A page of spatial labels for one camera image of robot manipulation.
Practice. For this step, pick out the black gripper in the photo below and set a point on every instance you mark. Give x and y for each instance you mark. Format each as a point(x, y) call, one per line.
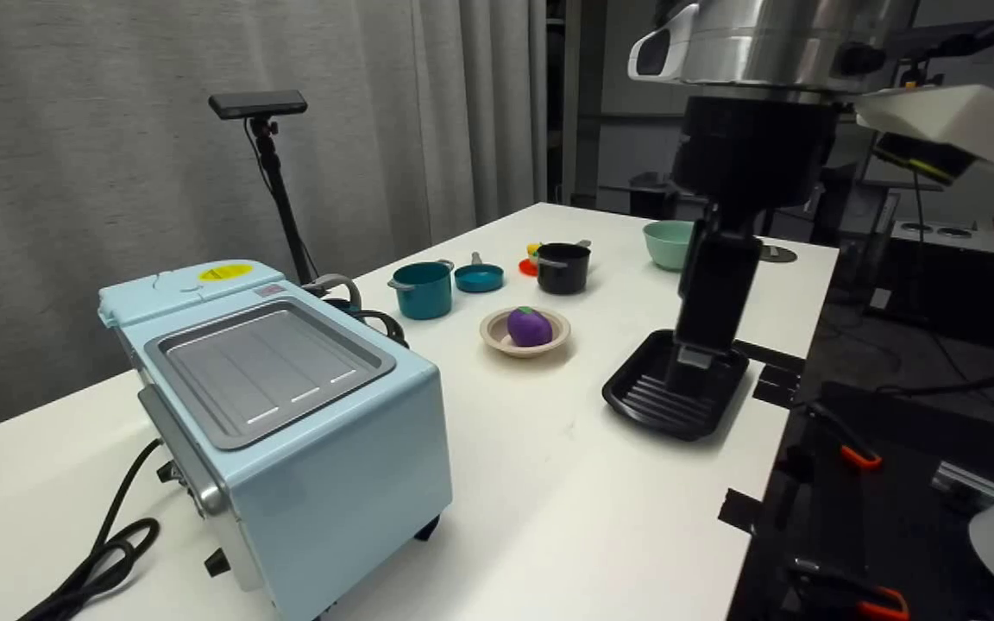
point(742, 157)

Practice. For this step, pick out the purple plush toy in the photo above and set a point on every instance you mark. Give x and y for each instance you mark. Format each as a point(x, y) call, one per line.
point(530, 327)

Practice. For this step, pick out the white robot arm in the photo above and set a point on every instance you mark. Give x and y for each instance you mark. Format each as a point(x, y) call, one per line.
point(768, 84)

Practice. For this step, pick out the black toy pot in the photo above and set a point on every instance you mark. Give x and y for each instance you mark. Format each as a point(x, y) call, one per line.
point(564, 267)

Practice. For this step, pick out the white plate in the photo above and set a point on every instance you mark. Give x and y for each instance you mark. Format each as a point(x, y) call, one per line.
point(497, 340)

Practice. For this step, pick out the orange yellow toy piece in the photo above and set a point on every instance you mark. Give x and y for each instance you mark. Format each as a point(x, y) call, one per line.
point(530, 265)

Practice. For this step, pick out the teal toy pot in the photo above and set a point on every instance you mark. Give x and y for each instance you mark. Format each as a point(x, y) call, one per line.
point(421, 291)

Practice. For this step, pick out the black grill tray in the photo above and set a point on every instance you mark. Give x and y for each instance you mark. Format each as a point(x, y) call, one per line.
point(645, 396)

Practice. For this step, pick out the mint green bowl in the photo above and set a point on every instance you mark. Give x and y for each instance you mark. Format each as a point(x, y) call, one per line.
point(669, 242)

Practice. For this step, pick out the teal pot lid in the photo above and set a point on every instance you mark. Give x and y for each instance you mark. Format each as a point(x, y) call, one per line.
point(479, 278)

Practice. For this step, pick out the light blue toaster oven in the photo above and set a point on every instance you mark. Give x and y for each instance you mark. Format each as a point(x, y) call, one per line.
point(308, 442)

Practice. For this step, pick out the orange handled clamp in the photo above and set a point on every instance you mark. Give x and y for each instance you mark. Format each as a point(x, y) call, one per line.
point(844, 594)
point(847, 440)

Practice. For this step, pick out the orange handled clamp near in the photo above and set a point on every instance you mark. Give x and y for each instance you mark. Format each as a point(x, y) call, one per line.
point(844, 594)

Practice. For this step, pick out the black camera on stand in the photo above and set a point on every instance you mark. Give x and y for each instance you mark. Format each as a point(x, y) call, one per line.
point(258, 117)

